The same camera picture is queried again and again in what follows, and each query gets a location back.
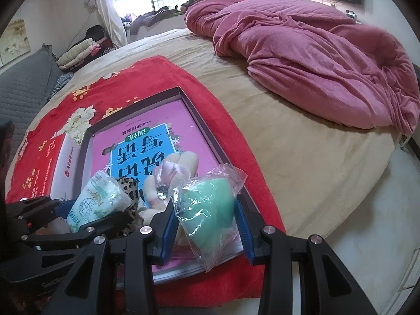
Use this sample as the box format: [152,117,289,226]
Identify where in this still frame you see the beige bedsheet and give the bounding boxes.
[33,28,402,246]

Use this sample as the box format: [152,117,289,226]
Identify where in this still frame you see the beige plush bear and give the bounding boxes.
[138,151,201,246]

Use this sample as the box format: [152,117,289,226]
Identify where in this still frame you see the floral wall picture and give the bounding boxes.
[0,18,32,68]

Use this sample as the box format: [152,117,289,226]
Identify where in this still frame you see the red cardboard box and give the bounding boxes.
[7,133,82,201]

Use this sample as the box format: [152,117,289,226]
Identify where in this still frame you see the grey padded headboard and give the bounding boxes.
[0,44,61,132]

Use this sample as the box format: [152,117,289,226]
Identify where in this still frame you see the pile of folded clothes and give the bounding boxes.
[56,24,114,73]

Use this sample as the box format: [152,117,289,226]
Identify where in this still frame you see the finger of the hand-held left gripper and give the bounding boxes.
[5,196,76,224]
[19,211,132,250]

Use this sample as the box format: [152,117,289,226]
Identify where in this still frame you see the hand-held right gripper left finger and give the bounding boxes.
[41,200,181,315]

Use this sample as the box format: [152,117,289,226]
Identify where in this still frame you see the leopard print scrunchie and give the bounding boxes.
[113,176,145,238]

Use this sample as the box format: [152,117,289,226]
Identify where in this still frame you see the pink shallow tray box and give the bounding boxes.
[70,87,286,286]

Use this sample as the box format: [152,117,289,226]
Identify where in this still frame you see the tissue packet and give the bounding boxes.
[67,170,132,233]

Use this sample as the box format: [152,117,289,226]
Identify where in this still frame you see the blue patterned cloth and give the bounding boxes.
[48,72,74,101]

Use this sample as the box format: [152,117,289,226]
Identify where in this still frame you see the red floral blanket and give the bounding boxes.
[5,56,286,315]

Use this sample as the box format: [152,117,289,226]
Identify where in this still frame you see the colourful cushion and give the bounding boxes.
[179,0,206,10]

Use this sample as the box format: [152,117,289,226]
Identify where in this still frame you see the pink quilt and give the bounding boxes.
[184,0,420,137]

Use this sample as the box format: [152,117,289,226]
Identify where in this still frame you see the green sponge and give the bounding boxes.
[171,163,248,273]

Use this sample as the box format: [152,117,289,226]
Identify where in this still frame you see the clothes on window sill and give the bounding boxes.
[121,5,184,28]

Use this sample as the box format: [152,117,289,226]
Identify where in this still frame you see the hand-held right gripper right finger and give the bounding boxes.
[234,198,399,315]

